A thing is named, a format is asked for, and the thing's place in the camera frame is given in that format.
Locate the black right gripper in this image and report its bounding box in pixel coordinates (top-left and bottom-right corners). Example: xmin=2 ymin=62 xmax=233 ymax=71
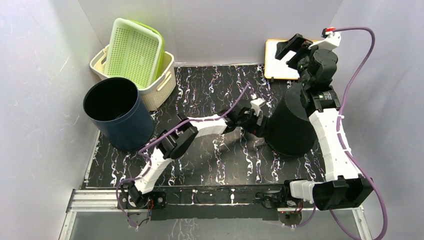
xmin=275 ymin=34 xmax=319 ymax=88

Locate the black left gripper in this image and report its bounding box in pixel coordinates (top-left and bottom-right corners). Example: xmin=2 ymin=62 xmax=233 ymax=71
xmin=236 ymin=109 xmax=269 ymax=139

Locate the black ribbed bucket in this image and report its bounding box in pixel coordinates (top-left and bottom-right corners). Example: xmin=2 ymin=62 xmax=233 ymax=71
xmin=264 ymin=83 xmax=317 ymax=157

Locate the white perforated strainer basket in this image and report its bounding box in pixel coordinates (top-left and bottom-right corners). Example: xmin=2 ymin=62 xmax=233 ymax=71
xmin=103 ymin=18 xmax=165 ymax=89

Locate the dark blue large bucket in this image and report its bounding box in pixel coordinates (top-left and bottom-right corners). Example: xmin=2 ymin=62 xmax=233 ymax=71
xmin=83 ymin=77 xmax=155 ymax=151

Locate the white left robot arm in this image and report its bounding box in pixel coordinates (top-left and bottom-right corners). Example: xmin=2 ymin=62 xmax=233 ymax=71
xmin=116 ymin=107 xmax=269 ymax=210

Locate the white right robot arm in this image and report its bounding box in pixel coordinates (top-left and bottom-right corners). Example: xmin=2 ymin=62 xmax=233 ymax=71
xmin=264 ymin=28 xmax=373 ymax=211

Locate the cream perforated storage basket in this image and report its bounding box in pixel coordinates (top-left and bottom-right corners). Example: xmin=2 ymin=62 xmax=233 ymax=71
xmin=89 ymin=46 xmax=177 ymax=111

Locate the green plastic basin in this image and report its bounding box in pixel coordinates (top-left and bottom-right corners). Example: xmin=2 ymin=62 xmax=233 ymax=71
xmin=128 ymin=21 xmax=165 ymax=88

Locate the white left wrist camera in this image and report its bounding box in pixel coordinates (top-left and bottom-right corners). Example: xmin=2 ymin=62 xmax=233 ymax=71
xmin=250 ymin=95 xmax=266 ymax=126

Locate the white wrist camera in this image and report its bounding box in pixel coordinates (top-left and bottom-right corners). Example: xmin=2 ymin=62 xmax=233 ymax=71
xmin=308 ymin=27 xmax=342 ymax=51
xmin=250 ymin=95 xmax=266 ymax=126

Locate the small whiteboard wooden frame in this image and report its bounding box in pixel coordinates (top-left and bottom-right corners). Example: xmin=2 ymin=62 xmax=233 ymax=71
xmin=263 ymin=39 xmax=299 ymax=81

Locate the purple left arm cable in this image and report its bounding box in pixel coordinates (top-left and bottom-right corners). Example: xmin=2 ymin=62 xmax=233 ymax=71
xmin=114 ymin=82 xmax=253 ymax=229

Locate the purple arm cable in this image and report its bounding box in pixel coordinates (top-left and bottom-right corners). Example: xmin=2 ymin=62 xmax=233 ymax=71
xmin=294 ymin=26 xmax=389 ymax=240
xmin=114 ymin=82 xmax=253 ymax=229

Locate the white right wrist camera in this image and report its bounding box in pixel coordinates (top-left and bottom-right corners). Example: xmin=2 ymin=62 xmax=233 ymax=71
xmin=308 ymin=27 xmax=342 ymax=51

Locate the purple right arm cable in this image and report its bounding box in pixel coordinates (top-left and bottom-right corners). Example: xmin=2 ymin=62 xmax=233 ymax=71
xmin=294 ymin=26 xmax=389 ymax=240

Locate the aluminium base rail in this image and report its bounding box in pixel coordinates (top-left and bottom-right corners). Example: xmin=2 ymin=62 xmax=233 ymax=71
xmin=59 ymin=185 xmax=371 ymax=240

